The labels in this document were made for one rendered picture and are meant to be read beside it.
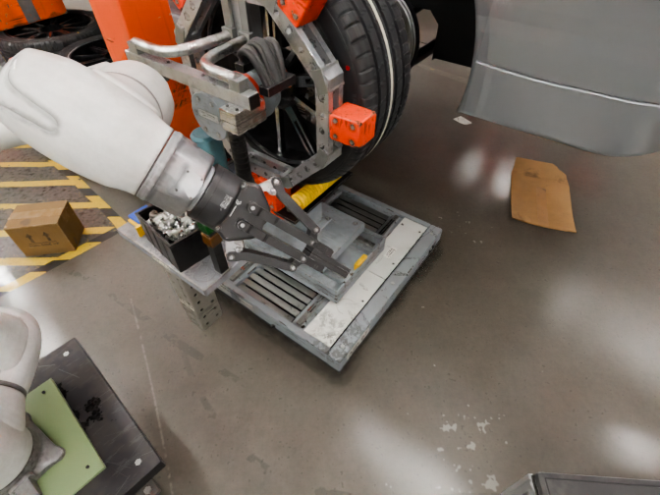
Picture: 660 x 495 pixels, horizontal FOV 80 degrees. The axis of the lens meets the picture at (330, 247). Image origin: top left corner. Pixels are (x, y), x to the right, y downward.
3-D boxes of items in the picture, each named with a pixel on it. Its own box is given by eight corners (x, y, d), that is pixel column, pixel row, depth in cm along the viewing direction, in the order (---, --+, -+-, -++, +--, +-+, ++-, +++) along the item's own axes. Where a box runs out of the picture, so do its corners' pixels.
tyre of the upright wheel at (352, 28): (236, 84, 156) (362, 187, 147) (189, 107, 143) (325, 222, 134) (256, -129, 102) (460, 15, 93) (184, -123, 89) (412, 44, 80)
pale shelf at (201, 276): (247, 261, 123) (246, 255, 120) (206, 298, 113) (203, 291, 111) (161, 208, 140) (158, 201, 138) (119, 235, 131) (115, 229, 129)
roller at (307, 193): (347, 176, 143) (348, 162, 139) (296, 220, 127) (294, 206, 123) (334, 170, 145) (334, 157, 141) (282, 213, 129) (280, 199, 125)
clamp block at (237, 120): (267, 119, 88) (264, 96, 84) (239, 137, 83) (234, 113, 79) (251, 113, 90) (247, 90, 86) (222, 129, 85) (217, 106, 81)
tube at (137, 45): (239, 44, 98) (231, -4, 91) (177, 71, 88) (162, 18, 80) (192, 29, 105) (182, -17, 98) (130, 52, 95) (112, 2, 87)
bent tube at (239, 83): (301, 63, 90) (298, 12, 83) (240, 94, 80) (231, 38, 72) (246, 46, 97) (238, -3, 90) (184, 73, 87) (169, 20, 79)
